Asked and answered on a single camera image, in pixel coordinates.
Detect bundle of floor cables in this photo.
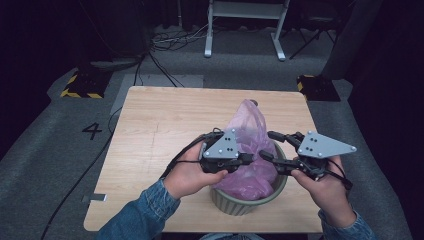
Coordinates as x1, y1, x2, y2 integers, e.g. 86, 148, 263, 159
132, 16, 222, 88

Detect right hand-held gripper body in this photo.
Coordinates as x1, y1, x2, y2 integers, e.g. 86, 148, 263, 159
292, 130, 358, 182

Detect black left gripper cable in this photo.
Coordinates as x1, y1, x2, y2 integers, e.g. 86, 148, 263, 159
159, 127, 225, 180

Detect pink plastic bag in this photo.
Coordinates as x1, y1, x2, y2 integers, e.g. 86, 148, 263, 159
212, 98, 280, 201

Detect dark floor stand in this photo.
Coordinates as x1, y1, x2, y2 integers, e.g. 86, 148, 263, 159
77, 0, 154, 73

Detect green plastic bucket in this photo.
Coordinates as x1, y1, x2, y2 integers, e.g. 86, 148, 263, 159
209, 141, 289, 217

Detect black tripod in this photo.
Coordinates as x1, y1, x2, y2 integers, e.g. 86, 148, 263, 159
288, 16, 338, 61

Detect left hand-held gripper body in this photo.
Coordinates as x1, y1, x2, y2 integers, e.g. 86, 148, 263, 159
199, 128, 242, 175

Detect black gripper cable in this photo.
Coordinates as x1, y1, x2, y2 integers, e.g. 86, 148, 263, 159
159, 127, 225, 180
324, 158, 354, 191

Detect person's right hand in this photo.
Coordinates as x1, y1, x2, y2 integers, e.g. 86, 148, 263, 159
290, 155, 358, 229

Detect white metal stand frame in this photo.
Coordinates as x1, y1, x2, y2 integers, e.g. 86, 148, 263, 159
203, 0, 291, 62

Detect black yellow striped base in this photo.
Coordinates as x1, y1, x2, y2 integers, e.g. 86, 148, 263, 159
59, 68, 113, 100
296, 74, 342, 103

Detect long black floor cable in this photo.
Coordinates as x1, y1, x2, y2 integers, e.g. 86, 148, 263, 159
39, 108, 123, 240

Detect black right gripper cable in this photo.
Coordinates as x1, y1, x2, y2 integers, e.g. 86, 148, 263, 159
324, 158, 354, 191

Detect grey curtain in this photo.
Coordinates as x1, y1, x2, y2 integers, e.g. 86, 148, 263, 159
319, 0, 385, 81

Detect grey tape piece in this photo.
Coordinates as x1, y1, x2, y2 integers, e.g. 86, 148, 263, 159
81, 193, 109, 204

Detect person's left hand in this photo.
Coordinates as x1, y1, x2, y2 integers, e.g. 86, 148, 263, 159
162, 141, 230, 201

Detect person's legs in jeans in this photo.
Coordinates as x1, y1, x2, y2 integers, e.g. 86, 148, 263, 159
199, 232, 265, 240

